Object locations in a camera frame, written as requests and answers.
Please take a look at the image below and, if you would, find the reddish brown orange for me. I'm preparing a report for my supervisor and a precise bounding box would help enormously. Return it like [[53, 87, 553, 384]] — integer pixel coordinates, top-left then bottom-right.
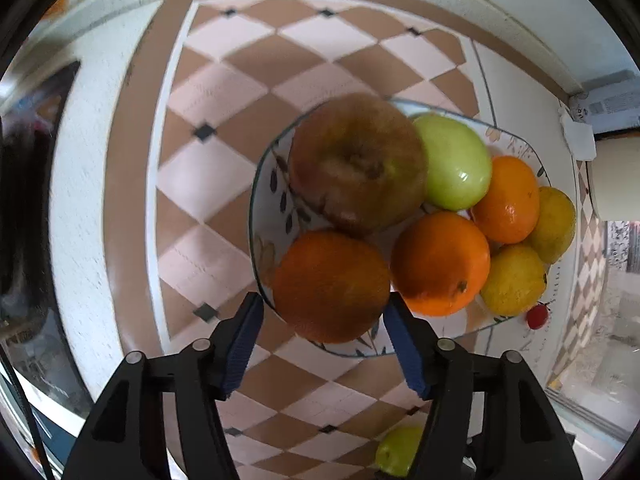
[[272, 230, 392, 345]]

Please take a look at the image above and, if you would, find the cream utensil holder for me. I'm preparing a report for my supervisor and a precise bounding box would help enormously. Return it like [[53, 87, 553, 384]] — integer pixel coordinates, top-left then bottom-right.
[[585, 132, 640, 221]]

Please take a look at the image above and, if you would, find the red cherry tomato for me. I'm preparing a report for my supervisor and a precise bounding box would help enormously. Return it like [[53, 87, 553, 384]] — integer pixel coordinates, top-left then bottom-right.
[[526, 304, 550, 331]]

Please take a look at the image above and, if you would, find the red-brown apple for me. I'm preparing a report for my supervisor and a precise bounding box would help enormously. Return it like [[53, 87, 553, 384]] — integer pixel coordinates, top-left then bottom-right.
[[287, 92, 430, 238]]

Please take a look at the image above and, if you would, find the glass sliding door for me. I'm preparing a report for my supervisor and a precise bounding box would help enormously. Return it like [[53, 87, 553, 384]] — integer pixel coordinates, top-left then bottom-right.
[[550, 220, 640, 441]]

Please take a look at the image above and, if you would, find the black cable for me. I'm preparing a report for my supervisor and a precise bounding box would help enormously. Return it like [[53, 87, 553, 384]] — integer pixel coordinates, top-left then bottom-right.
[[0, 350, 53, 480]]

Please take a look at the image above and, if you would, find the grey spray can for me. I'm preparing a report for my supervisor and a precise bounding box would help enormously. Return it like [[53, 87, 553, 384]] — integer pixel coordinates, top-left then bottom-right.
[[567, 77, 640, 128]]

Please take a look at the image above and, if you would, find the floral oval plate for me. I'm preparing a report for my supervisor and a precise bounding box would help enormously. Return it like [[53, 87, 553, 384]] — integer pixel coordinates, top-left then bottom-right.
[[248, 97, 556, 358]]

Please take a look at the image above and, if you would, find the round yellow citrus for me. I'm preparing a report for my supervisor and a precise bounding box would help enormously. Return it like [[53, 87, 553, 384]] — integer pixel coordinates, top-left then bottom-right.
[[479, 243, 548, 317]]

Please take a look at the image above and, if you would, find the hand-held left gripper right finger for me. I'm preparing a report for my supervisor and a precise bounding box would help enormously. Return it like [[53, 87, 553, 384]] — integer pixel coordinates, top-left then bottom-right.
[[382, 292, 583, 480]]

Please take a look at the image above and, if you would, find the checkered brown tablecloth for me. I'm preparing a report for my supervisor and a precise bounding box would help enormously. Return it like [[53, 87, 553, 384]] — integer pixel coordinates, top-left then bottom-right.
[[102, 0, 608, 480]]

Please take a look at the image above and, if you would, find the yellow pear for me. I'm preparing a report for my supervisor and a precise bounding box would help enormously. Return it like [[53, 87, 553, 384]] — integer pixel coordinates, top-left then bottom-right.
[[529, 186, 577, 266]]

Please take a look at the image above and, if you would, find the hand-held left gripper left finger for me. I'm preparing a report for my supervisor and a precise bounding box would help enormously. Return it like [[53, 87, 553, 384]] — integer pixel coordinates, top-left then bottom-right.
[[62, 292, 265, 480]]

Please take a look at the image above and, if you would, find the green apple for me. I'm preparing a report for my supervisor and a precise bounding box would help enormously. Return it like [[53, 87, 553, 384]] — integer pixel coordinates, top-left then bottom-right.
[[375, 426, 426, 478], [412, 113, 493, 212]]

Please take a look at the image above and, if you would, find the black glass gas stove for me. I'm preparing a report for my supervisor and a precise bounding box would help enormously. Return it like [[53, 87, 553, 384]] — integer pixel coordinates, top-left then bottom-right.
[[0, 60, 83, 311]]

